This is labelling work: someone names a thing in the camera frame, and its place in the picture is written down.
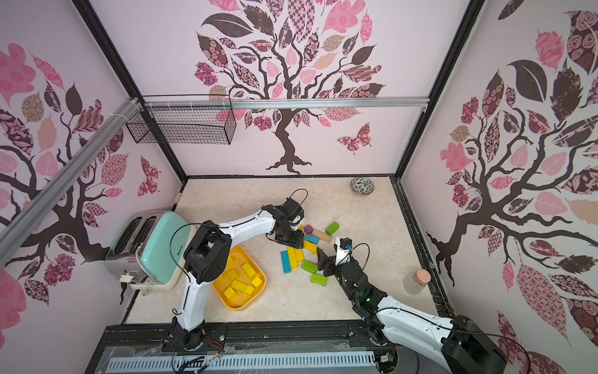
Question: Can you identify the yellow medium block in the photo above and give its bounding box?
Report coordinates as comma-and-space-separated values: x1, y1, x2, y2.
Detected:
304, 241, 318, 254

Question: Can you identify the yellow rectangular block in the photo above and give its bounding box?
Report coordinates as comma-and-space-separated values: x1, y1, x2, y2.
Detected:
241, 263, 256, 278

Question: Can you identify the yellow cube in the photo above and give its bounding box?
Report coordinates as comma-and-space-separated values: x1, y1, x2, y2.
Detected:
252, 277, 263, 288

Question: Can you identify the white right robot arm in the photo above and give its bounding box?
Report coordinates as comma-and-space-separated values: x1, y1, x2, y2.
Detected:
317, 249, 508, 373

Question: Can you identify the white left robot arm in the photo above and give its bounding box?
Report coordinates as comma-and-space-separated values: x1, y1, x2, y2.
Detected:
170, 197, 305, 351

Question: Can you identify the green block lower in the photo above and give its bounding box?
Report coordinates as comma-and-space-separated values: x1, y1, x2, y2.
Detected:
311, 274, 327, 287

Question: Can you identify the green block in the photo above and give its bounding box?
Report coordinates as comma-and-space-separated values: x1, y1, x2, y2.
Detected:
311, 274, 327, 287
325, 221, 339, 236
301, 260, 318, 274

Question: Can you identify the tan long block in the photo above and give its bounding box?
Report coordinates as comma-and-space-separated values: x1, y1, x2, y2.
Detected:
312, 229, 332, 243

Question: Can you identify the teal long block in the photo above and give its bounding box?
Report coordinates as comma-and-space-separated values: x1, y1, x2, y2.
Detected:
280, 251, 292, 274

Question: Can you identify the teal small block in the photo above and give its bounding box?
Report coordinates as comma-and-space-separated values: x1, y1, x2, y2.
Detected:
305, 234, 320, 245

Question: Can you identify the green block upper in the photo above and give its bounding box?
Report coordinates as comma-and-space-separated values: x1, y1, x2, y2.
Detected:
325, 221, 339, 236

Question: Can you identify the glass jar pink lid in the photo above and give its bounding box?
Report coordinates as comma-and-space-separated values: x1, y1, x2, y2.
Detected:
403, 269, 431, 295

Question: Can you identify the yellow plastic tray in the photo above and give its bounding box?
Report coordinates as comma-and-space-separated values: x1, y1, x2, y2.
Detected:
213, 246, 267, 311

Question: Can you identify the patterned ceramic bowl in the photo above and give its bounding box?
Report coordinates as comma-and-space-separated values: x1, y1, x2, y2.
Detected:
350, 177, 375, 196

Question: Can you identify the mint green toaster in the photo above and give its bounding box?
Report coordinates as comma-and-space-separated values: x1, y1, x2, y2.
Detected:
105, 210, 196, 291

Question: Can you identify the white cable duct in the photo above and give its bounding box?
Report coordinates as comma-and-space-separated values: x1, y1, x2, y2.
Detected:
104, 352, 376, 373

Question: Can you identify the black wire basket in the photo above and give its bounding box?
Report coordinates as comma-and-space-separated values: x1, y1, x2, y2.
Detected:
126, 93, 237, 145

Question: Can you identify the aluminium frame rail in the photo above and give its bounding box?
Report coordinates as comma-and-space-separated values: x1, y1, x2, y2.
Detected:
1, 98, 140, 266

